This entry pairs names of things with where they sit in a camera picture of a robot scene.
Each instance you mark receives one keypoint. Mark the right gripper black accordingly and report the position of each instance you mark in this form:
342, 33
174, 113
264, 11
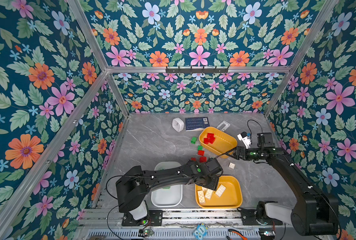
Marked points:
236, 151

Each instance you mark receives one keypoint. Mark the red lego brick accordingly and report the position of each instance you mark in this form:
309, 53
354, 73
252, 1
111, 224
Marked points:
206, 138
202, 159
211, 140

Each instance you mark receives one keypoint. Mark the cream long lego brick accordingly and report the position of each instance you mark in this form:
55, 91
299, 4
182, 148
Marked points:
201, 197

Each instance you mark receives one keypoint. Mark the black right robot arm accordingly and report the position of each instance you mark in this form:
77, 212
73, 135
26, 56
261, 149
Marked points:
314, 213

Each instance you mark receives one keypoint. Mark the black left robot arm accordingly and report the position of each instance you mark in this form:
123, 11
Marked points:
137, 183

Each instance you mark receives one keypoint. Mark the far yellow plastic bin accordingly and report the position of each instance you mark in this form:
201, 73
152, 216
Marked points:
222, 143

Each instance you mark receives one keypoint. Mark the yellow plastic bin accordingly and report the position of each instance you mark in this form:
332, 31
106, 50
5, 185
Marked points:
222, 143
228, 194

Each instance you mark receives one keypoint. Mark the near yellow plastic bin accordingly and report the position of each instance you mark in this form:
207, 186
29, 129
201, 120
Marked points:
228, 194

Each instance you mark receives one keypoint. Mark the dark blue book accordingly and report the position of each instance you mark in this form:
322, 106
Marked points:
196, 123

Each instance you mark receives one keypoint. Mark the white plastic bin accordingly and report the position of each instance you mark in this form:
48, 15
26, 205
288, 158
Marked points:
167, 197

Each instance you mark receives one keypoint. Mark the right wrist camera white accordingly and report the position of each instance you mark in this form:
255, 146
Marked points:
245, 138

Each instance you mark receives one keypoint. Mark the black hook rail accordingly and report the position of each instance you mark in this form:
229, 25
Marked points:
196, 70

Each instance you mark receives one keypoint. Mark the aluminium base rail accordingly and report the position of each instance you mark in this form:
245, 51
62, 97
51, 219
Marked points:
177, 217

